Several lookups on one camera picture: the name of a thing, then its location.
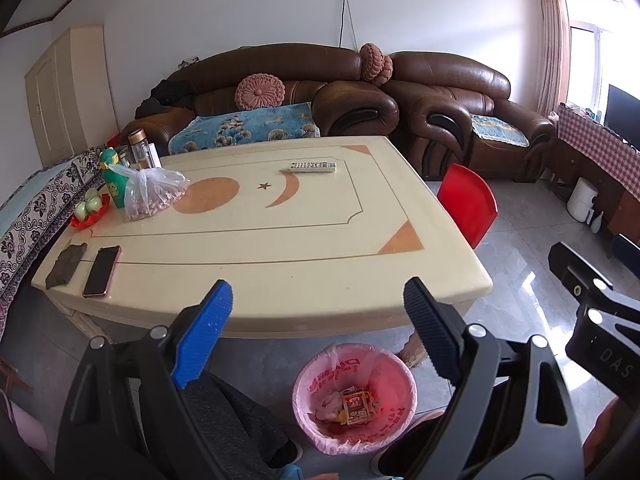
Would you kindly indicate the blue floral blanket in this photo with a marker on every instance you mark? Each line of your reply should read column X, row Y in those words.
column 245, row 127

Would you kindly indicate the wooden cabinet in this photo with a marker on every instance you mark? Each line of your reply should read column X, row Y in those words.
column 570, row 165

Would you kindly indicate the cream door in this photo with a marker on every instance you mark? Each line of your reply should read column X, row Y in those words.
column 65, row 95

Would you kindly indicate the pink lined waste bin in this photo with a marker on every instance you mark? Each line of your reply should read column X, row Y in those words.
column 310, row 385

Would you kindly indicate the person's leg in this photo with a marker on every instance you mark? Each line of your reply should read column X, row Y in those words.
column 415, row 450
column 230, row 425

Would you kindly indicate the brown leather sofa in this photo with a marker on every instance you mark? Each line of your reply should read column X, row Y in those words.
column 300, row 67

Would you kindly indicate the dark blue box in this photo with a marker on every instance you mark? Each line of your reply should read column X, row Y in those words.
column 627, row 255

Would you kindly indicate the black smartphone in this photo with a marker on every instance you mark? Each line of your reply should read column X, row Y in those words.
column 101, row 271

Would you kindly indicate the white air fryer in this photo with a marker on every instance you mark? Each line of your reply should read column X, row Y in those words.
column 580, row 200

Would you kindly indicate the pink round knitted cushion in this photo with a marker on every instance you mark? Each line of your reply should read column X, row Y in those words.
column 260, row 92
column 387, row 70
column 371, row 62

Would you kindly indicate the person's left leg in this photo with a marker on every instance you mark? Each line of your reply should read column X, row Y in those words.
column 230, row 425

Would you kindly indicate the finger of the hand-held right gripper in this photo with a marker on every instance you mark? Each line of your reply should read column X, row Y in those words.
column 575, row 267

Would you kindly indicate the white tissue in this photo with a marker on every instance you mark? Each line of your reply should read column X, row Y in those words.
column 326, row 406

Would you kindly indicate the red fruit plate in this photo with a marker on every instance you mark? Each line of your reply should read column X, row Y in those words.
column 92, row 219

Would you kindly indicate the red plastic stool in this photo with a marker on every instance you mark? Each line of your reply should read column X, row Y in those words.
column 467, row 205

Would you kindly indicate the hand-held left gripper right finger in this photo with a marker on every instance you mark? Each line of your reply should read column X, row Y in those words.
column 430, row 330

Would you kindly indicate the person's right leg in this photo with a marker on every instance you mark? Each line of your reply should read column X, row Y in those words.
column 415, row 450

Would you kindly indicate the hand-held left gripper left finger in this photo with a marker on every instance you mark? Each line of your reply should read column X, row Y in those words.
column 205, row 325

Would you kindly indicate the dark grey wallet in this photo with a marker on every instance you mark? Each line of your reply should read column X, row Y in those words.
column 65, row 265

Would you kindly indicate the clear bag of peanuts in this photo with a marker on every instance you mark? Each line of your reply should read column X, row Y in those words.
column 150, row 190

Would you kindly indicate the person's right forearm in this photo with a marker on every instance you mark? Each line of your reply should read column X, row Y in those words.
column 602, row 427

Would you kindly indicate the black white floral cloth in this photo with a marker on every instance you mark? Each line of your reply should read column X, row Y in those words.
column 30, row 210

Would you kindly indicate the light blue cloth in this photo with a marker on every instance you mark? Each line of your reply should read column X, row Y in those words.
column 291, row 472

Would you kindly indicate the green apple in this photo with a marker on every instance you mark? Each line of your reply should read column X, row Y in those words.
column 93, row 204
column 91, row 193
column 81, row 209

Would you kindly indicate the red checkered cloth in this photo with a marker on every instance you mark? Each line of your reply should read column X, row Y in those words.
column 595, row 145

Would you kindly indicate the colourful snack packet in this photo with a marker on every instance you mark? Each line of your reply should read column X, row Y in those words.
column 357, row 405

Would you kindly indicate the glass bottle with brown lid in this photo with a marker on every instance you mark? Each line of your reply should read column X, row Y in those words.
column 140, row 152

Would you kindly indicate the dark clothes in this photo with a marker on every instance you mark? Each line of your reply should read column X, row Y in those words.
column 165, row 97

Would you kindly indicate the white remote control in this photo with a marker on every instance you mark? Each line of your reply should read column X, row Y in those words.
column 312, row 165

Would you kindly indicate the black television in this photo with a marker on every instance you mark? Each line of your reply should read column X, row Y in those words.
column 622, row 115

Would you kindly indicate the brown leather armchair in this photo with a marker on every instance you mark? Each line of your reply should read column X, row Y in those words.
column 450, row 80

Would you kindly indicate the beige slipper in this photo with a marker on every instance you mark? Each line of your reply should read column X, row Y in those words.
column 412, row 351

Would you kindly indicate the pink curtain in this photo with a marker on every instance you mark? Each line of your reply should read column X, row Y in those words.
column 552, row 35

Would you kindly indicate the green drinking bottle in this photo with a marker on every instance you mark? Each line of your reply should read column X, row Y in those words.
column 114, row 182

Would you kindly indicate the window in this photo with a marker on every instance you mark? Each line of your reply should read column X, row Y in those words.
column 590, row 65

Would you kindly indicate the teal seat mat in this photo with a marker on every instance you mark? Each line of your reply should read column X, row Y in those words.
column 497, row 129

